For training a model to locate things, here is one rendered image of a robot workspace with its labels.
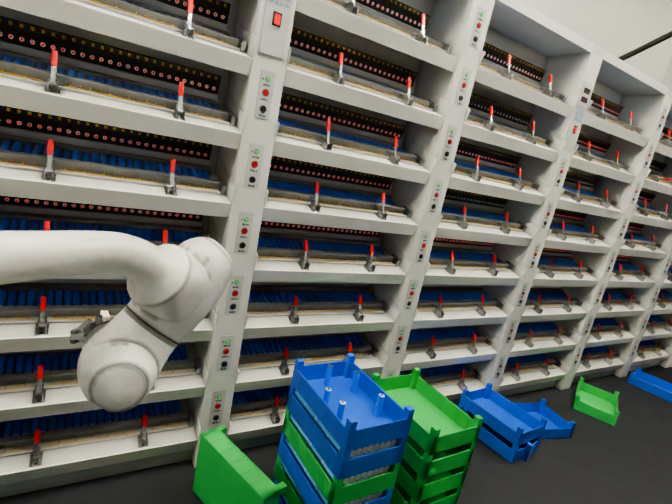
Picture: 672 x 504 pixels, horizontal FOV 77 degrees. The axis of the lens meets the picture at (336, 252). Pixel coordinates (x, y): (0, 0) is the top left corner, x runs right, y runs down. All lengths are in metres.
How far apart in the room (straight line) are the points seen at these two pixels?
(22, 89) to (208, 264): 0.63
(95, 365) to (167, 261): 0.17
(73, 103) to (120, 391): 0.70
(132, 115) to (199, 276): 0.58
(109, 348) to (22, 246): 0.20
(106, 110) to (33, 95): 0.14
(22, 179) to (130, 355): 0.61
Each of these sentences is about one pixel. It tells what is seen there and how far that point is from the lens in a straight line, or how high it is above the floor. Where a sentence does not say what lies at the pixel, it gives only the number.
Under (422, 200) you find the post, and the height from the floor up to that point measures 0.97.
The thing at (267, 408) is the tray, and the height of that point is 0.13.
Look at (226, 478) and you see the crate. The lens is 1.36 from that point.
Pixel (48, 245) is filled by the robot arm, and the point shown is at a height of 0.91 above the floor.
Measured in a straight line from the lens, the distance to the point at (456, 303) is 1.98.
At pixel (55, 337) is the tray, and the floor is 0.49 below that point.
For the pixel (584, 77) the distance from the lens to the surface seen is 2.18.
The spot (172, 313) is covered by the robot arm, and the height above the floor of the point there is 0.79.
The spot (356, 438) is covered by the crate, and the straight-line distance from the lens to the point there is 1.10.
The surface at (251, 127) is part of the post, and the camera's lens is 1.22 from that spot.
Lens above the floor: 1.07
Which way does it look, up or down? 13 degrees down
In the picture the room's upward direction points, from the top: 12 degrees clockwise
